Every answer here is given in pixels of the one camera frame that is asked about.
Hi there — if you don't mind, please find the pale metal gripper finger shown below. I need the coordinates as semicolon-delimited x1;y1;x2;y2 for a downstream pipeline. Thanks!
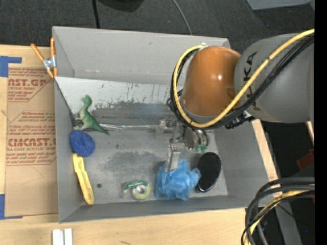
166;144;181;173
154;119;173;138

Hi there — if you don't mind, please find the brown cardboard board, red print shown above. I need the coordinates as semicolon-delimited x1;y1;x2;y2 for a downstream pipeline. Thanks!
0;44;60;221

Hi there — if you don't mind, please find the grey metal bin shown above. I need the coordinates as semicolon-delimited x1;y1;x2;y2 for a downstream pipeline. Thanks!
52;26;275;224

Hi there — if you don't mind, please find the black oval case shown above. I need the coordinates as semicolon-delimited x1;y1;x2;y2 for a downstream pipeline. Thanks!
195;152;222;193

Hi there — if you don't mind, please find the blue round scrubber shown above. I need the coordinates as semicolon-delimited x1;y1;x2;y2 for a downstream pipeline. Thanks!
69;129;96;158

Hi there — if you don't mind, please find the green toy dinosaur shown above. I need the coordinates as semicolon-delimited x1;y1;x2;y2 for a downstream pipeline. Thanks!
72;94;110;136

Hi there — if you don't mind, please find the blue mesh bath pouf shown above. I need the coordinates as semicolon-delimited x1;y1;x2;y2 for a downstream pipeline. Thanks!
154;158;202;202

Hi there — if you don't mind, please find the yellow flat plastic tool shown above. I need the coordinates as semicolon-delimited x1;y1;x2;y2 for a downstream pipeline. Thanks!
72;153;95;206

